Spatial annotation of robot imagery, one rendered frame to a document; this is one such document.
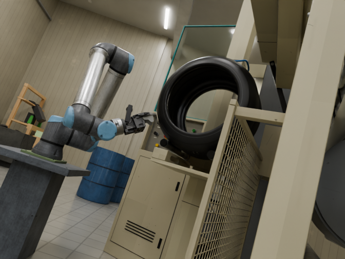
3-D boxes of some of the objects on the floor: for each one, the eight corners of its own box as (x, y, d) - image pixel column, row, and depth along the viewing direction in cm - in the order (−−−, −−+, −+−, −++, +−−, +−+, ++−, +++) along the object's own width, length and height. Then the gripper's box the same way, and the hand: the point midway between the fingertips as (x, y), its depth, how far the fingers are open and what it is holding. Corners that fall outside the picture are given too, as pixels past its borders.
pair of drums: (122, 201, 528) (137, 161, 545) (114, 209, 408) (133, 156, 426) (89, 190, 526) (104, 149, 544) (70, 195, 407) (91, 143, 424)
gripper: (123, 137, 136) (158, 128, 146) (126, 130, 129) (163, 121, 138) (118, 124, 139) (153, 115, 148) (120, 115, 131) (156, 107, 141)
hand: (153, 114), depth 143 cm, fingers closed
